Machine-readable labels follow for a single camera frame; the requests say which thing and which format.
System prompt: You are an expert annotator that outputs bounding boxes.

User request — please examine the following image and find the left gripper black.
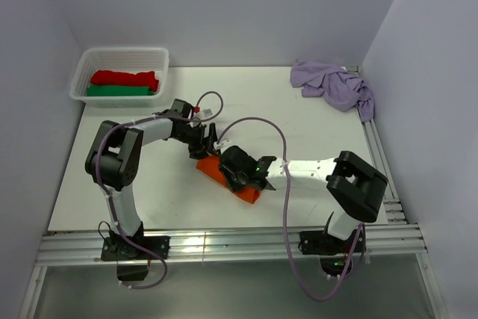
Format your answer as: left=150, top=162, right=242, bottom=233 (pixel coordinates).
left=174, top=123, right=220, bottom=162

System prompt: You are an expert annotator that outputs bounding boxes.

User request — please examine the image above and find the orange t shirt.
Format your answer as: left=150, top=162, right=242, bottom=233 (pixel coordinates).
left=196, top=155, right=261, bottom=205

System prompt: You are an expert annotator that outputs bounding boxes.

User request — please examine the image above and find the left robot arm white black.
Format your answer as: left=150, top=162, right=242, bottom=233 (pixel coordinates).
left=85, top=114, right=217, bottom=258

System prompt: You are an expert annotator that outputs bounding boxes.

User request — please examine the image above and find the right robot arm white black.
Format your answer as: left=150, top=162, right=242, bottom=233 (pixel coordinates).
left=218, top=146, right=388, bottom=252

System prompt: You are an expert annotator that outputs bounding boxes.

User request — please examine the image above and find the white plastic basket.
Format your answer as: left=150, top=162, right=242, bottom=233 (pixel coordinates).
left=69, top=47, right=170, bottom=108

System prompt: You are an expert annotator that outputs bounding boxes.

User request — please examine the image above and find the green rolled t shirt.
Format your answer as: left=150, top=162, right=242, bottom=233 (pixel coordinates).
left=87, top=84, right=155, bottom=96

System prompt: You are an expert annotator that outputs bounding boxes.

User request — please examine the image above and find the red rolled t shirt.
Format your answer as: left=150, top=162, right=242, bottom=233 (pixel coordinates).
left=90, top=70, right=160, bottom=92

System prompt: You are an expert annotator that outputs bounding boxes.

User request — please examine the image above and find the lilac t shirt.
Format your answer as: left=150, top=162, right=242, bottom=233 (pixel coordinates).
left=290, top=61, right=375, bottom=123

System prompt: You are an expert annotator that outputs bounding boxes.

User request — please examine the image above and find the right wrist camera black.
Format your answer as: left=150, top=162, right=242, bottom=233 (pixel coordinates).
left=219, top=145, right=277, bottom=177

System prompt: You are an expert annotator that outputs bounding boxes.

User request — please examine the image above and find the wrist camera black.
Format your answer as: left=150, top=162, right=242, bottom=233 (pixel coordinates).
left=219, top=145, right=277, bottom=177
left=154, top=99, right=194, bottom=122

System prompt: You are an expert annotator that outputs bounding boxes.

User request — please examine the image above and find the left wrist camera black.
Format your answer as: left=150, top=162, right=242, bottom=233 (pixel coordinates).
left=154, top=99, right=194, bottom=122

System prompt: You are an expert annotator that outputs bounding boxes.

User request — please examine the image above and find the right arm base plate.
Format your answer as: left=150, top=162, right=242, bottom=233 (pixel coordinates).
left=298, top=229, right=357, bottom=255

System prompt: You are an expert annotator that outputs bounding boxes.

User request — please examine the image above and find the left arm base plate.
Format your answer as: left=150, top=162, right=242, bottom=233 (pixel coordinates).
left=100, top=236, right=170, bottom=261

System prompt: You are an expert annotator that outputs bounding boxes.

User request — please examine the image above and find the aluminium rail frame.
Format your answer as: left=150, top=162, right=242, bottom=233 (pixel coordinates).
left=18, top=66, right=449, bottom=319

